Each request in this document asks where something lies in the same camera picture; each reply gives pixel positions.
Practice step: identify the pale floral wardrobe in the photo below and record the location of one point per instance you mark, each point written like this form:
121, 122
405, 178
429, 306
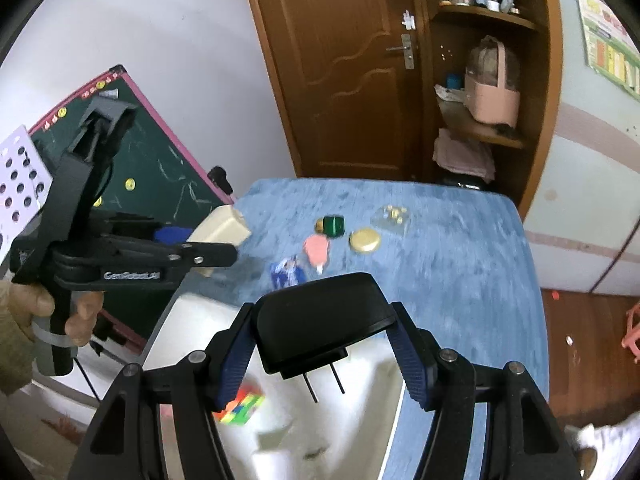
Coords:
580, 185

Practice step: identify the person's left forearm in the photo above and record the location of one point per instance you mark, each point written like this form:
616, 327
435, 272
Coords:
15, 355

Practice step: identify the beige hexagonal box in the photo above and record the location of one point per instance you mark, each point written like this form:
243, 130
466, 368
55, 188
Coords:
222, 227

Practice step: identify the green chalkboard with pink frame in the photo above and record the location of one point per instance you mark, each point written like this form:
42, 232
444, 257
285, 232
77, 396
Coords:
150, 160

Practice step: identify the wall poster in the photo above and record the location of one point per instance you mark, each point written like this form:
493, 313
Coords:
610, 45

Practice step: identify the green bottle with gold cap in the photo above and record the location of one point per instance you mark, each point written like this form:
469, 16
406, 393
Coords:
334, 226

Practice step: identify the multicolour puzzle cube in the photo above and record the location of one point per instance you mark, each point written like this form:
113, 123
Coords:
242, 405

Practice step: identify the wooden corner shelf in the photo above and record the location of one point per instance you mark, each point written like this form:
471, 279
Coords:
542, 110

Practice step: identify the gold round compact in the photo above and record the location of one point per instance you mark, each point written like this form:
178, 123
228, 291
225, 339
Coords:
365, 241

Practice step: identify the white quilt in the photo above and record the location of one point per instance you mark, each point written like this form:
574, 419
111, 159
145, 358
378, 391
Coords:
610, 440

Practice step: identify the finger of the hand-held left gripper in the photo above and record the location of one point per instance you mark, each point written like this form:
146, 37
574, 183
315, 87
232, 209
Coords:
172, 235
215, 255

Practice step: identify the brown wooden door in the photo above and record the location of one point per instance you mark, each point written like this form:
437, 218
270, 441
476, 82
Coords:
340, 60

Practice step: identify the blue table cloth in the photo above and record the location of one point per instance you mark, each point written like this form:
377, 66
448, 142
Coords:
450, 285

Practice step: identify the blue cup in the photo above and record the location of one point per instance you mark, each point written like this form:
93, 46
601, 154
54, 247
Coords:
454, 81

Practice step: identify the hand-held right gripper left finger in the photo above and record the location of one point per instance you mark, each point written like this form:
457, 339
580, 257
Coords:
235, 360

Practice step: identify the wooden bed post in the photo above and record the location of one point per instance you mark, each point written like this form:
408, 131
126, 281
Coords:
586, 460

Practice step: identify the pink plastic stool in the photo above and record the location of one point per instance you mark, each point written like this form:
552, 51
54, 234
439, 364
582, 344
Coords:
632, 335

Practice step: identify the pink round case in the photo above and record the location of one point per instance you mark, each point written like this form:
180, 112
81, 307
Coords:
316, 250

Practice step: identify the white plastic tray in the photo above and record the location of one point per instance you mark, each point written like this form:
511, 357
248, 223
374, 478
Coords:
360, 425

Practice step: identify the white perforated board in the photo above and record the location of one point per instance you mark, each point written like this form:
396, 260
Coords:
20, 175

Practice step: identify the white paper packet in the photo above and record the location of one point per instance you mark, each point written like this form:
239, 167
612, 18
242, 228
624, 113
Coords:
450, 93

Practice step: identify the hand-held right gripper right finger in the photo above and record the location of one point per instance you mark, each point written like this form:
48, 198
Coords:
410, 360

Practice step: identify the black charger plug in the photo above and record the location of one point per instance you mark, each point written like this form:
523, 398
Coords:
320, 320

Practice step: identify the person's left hand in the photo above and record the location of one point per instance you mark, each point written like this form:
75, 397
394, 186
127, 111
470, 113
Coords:
85, 315

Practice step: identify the black chalkboard stand knob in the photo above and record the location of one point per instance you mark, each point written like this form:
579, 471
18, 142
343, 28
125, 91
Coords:
220, 179

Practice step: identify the blue card packet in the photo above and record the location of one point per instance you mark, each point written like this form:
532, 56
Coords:
287, 272

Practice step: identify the pink folded cloth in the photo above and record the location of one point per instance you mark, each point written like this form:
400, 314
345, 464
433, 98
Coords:
462, 155

